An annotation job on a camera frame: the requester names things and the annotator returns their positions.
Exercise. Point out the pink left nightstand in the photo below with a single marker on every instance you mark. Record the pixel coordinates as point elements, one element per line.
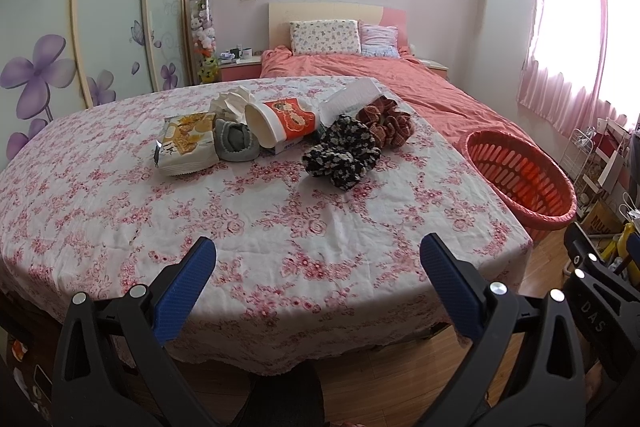
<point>242,69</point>

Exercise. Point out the clear plastic packaging tray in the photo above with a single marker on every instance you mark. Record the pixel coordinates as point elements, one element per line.
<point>350,99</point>

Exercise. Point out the pink window curtain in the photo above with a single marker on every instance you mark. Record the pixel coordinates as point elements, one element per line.
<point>582,63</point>

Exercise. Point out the beige pink headboard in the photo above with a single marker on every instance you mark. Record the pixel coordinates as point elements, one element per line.
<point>281,13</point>

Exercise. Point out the red plastic laundry basket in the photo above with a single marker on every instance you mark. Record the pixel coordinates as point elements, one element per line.
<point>532,186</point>

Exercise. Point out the floral white pillow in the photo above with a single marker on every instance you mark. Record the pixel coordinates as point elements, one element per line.
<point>316,37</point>

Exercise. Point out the wardrobe with purple flowers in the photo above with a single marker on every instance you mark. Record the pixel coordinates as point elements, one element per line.
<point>59,57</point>

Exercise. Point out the white tissue paper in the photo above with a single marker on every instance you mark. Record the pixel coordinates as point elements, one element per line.
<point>230,105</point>

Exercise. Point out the cluttered desk with items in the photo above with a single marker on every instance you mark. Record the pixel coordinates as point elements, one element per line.
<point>606,210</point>

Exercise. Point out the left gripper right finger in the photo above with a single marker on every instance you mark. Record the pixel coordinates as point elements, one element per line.
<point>524,367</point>

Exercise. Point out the yellow snack bag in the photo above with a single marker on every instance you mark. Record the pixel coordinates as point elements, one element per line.
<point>186,144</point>

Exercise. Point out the floral pink white tablecloth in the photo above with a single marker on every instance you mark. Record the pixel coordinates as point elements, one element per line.
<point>304,271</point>

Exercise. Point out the brown fuzzy scrunchie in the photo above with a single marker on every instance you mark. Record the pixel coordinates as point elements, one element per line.
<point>390,126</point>

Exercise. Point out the right bedside nightstand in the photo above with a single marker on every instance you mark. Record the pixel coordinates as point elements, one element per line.
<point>438,69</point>

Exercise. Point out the salmon pink bed duvet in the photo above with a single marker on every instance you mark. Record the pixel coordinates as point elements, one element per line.
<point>451,111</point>

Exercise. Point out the red white noodle cup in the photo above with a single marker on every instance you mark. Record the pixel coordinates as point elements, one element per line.
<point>282,123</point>

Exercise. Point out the white wire rack cart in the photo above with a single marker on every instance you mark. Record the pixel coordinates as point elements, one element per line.
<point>580,156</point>

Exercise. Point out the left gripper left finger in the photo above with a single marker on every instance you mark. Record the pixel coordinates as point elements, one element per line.
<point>85,390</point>

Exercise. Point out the plush toy display tube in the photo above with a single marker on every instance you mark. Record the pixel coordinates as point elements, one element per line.
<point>203,38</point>

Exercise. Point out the pink striped pillow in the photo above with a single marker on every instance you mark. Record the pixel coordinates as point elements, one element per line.
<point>379,41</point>

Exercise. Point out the black white patterned scrunchie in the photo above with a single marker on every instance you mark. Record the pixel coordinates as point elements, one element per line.
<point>345,154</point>

